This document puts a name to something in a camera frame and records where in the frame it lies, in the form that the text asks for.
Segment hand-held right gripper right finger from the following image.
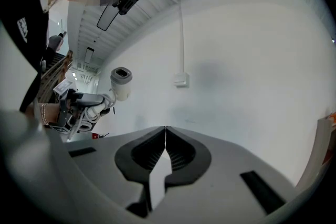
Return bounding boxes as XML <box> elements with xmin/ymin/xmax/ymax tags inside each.
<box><xmin>152</xmin><ymin>125</ymin><xmax>300</xmax><ymax>224</ymax></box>

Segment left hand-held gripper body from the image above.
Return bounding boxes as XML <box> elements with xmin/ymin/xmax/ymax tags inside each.
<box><xmin>49</xmin><ymin>80</ymin><xmax>89</xmax><ymax>135</ymax></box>

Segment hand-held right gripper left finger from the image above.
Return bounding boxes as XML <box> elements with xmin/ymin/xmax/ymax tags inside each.
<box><xmin>64</xmin><ymin>125</ymin><xmax>166</xmax><ymax>218</ymax></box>

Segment white hair dryer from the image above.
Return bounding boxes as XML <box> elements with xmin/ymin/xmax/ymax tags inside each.
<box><xmin>67</xmin><ymin>67</ymin><xmax>133</xmax><ymax>141</ymax></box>

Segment person's left forearm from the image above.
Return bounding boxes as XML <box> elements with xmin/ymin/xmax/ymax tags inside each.
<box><xmin>25</xmin><ymin>103</ymin><xmax>61</xmax><ymax>126</ymax></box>

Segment wooden slatted structure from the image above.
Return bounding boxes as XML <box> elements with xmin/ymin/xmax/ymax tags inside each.
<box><xmin>38</xmin><ymin>50</ymin><xmax>74</xmax><ymax>103</ymax></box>

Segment person's black shirt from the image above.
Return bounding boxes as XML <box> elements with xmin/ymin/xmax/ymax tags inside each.
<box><xmin>0</xmin><ymin>0</ymin><xmax>69</xmax><ymax>113</ymax></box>

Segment gold bracelet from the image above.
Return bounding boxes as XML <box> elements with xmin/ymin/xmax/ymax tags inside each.
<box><xmin>40</xmin><ymin>103</ymin><xmax>50</xmax><ymax>126</ymax></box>

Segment white wall switch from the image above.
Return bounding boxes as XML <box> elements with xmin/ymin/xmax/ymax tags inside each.
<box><xmin>173</xmin><ymin>72</ymin><xmax>190</xmax><ymax>88</ymax></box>

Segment white cable conduit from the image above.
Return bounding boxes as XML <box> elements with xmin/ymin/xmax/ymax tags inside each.
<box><xmin>178</xmin><ymin>1</ymin><xmax>186</xmax><ymax>74</ymax></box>

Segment black head camera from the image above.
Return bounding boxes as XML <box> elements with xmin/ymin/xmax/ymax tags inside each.
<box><xmin>112</xmin><ymin>0</ymin><xmax>141</xmax><ymax>16</ymax></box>

